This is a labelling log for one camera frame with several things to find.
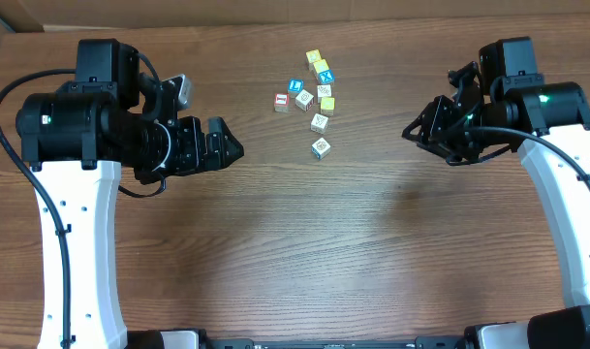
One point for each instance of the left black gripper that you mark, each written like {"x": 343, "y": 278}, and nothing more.
{"x": 193, "y": 158}

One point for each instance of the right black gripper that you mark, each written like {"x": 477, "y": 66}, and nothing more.
{"x": 435, "y": 137}

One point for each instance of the red I block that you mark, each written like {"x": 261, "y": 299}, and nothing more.
{"x": 281, "y": 102}

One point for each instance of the white block blue side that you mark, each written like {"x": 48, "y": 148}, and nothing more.
{"x": 321, "y": 148}

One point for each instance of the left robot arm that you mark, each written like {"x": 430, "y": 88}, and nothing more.
{"x": 114, "y": 113}

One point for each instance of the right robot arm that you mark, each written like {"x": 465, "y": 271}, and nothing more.
{"x": 501, "y": 104}

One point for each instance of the white block red side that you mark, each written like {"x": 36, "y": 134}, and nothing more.
{"x": 304, "y": 100}

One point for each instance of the blue L block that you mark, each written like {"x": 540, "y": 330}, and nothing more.
{"x": 295, "y": 86}

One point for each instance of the yellow block lower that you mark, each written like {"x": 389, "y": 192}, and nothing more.
{"x": 327, "y": 106}

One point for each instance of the yellow block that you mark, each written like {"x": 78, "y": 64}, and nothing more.
{"x": 327, "y": 106}
{"x": 312, "y": 56}
{"x": 319, "y": 67}

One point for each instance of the blue X block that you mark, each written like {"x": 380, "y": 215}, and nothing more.
{"x": 326, "y": 77}

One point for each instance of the yellow block far top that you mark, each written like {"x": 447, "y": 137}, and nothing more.
{"x": 312, "y": 56}

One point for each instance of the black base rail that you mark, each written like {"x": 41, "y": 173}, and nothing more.
{"x": 199, "y": 339}

